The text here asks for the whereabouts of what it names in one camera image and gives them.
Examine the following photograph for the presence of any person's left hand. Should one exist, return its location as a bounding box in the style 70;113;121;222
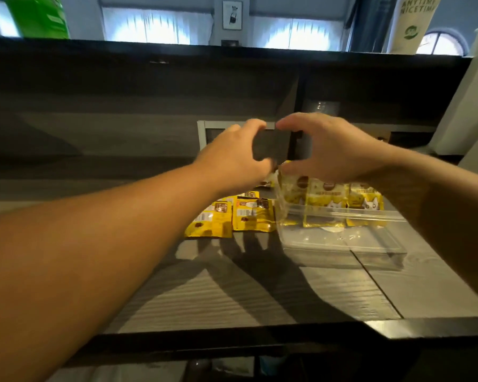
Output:
193;118;276;195

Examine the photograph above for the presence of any person's right hand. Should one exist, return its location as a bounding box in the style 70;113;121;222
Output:
275;112;399;184

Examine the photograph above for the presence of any row of packets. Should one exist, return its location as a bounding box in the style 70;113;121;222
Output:
277;161;387;228

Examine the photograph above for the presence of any pile of yellow sachets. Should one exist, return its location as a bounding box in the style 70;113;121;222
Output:
184;172;278;239

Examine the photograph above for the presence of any clear plastic container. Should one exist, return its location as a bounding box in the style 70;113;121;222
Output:
272;170;408;271

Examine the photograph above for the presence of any person's left forearm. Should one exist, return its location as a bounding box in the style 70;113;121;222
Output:
0;162;224;382

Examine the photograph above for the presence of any person's right forearm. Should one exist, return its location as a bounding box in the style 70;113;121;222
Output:
366;146;478;307

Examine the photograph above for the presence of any wrapped stack of clear cups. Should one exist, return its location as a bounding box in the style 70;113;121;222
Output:
302;100;342;116

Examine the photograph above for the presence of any dark curtain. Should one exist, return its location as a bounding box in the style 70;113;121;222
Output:
346;0;399;53

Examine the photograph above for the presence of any white banner with green logo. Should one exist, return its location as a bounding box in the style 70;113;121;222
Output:
386;0;443;55

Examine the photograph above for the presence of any arched paned window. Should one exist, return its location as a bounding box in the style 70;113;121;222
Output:
416;28;469;56

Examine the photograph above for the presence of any white paper packet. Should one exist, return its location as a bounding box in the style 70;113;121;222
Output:
213;355;255;377

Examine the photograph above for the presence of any white angled bracket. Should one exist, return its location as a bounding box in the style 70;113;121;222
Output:
197;120;276;151

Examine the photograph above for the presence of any light picture frame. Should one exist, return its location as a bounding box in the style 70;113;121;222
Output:
222;0;243;31

